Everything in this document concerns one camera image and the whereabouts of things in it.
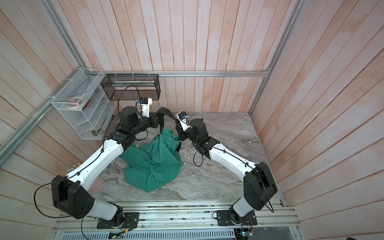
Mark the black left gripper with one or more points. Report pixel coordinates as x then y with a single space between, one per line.
155 120

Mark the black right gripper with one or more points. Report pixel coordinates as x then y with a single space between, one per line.
183 132

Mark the green trousers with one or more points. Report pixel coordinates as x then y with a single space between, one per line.
155 164

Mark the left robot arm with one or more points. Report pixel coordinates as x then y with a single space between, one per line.
70 193

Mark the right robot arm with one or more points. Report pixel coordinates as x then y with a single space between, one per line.
258 182

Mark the tape roll on shelf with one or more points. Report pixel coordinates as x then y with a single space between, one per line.
76 102

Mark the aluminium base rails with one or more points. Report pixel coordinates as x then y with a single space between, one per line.
182 215

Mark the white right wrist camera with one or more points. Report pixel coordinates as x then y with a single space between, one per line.
183 119

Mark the black wire mesh basket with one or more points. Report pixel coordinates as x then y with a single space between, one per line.
129 87

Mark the white wire mesh shelf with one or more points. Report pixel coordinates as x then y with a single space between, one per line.
91 122

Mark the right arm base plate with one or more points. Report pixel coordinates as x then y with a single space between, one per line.
230 218

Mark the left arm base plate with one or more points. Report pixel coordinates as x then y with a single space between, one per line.
126 220

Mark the aluminium frame rail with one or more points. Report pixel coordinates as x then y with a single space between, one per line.
28 126

